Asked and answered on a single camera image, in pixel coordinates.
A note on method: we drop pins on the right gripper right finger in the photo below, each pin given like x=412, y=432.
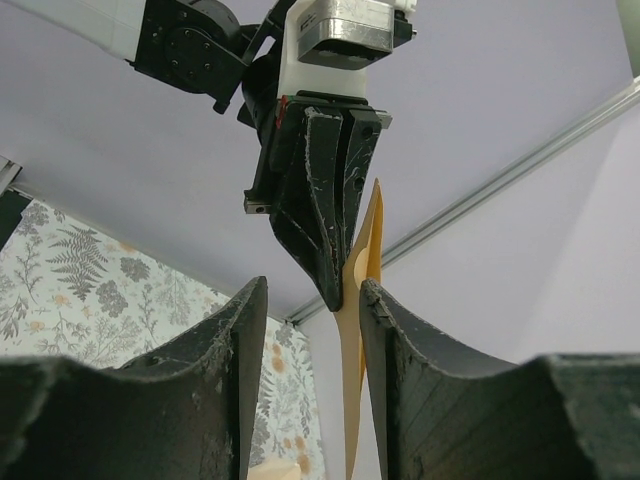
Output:
x=444, y=410

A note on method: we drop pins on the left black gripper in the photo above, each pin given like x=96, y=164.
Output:
x=317, y=149

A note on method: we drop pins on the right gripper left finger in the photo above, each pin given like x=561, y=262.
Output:
x=184, y=410

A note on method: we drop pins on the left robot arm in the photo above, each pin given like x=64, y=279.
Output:
x=207, y=140

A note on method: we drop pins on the orange coffee filter box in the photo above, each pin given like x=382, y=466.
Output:
x=275, y=469

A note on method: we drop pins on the floral tablecloth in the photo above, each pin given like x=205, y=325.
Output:
x=67, y=289

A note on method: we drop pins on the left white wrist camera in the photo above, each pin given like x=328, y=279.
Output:
x=328, y=44

